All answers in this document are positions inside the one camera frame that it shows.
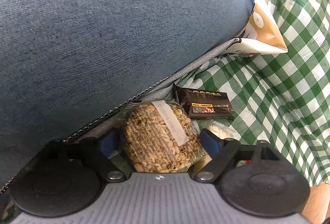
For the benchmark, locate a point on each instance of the clear peanut packet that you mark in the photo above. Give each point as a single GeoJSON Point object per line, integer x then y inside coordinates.
{"type": "Point", "coordinates": [154, 141]}

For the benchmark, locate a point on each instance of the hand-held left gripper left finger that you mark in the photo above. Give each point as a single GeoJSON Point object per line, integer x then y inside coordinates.
{"type": "Point", "coordinates": [108, 142]}

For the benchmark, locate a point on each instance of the white and gold paper bag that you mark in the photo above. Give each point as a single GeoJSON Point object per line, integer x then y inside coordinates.
{"type": "Point", "coordinates": [265, 28]}

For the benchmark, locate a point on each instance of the brown cardboard box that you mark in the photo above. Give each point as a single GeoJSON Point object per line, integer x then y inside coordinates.
{"type": "Point", "coordinates": [318, 203]}

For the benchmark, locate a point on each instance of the black snack packet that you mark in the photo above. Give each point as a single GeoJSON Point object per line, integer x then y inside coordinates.
{"type": "Point", "coordinates": [203, 105]}

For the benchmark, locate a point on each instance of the blue denim zipper bag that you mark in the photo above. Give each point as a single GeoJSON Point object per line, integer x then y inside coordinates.
{"type": "Point", "coordinates": [103, 33]}

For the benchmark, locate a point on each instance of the green checkered tablecloth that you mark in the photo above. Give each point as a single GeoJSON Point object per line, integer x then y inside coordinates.
{"type": "Point", "coordinates": [283, 85]}

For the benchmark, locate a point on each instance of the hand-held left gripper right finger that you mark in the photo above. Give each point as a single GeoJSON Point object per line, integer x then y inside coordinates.
{"type": "Point", "coordinates": [210, 140]}

